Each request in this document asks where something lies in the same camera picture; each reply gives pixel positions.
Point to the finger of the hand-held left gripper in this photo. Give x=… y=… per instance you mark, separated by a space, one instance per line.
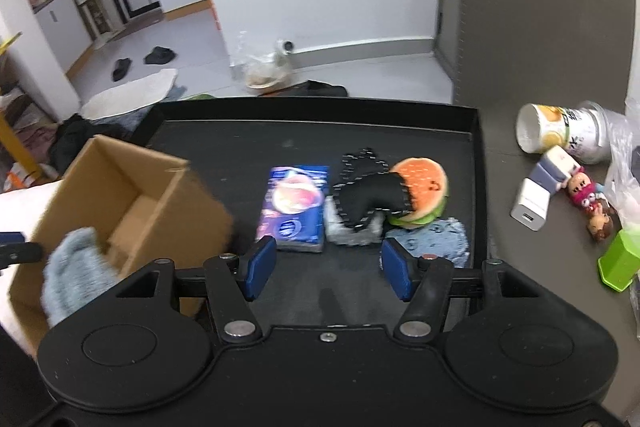
x=15 y=252

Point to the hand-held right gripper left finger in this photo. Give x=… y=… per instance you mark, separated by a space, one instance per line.
x=260 y=264

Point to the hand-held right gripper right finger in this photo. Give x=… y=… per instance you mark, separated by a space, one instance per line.
x=395 y=267

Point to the blue towel cloth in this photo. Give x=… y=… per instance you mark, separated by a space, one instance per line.
x=440 y=242

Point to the light blue fuzzy cloth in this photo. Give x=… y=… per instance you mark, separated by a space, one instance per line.
x=75 y=272

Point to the blue tissue packet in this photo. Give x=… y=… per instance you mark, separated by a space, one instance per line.
x=295 y=202

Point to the black stitched glove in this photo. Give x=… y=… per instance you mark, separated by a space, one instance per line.
x=370 y=194

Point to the hamburger plush toy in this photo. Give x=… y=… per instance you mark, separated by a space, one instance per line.
x=422 y=187

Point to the brown cardboard box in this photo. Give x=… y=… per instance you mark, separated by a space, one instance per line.
x=150 y=187

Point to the black clothes pile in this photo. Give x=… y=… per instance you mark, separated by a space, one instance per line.
x=75 y=142

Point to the black tray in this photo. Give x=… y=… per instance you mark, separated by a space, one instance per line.
x=300 y=132

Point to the white charger block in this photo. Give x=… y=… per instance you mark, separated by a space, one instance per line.
x=530 y=207

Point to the blue floor cloth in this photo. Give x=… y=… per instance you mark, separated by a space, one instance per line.
x=125 y=122

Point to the green cartoon cushion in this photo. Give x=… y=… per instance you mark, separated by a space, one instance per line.
x=202 y=96

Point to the black cloth on floor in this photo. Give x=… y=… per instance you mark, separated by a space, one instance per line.
x=320 y=89

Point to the small white lavender box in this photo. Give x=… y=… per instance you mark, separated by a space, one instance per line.
x=555 y=167

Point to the plastic bag with bowl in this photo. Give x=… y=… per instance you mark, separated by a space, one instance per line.
x=262 y=69

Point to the white floor rug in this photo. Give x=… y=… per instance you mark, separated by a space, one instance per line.
x=130 y=92

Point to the pink hat doll figure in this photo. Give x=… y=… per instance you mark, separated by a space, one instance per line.
x=582 y=189

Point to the brown hair doll figure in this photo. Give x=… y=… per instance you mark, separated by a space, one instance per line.
x=602 y=222

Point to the black slipper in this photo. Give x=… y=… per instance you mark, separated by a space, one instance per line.
x=121 y=68
x=160 y=55

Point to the white printed can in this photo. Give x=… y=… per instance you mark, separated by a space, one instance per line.
x=565 y=127

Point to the green plastic container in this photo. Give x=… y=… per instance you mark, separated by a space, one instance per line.
x=620 y=259

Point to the white low cabinet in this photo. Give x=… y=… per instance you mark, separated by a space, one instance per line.
x=60 y=27

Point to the clear plastic bag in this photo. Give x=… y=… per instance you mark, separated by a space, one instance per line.
x=625 y=157

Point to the orange box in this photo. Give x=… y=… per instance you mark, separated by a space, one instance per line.
x=215 y=12

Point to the grey partition panel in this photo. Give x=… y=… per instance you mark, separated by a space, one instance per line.
x=525 y=7

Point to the small white camera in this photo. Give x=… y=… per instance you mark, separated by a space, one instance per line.
x=287 y=45

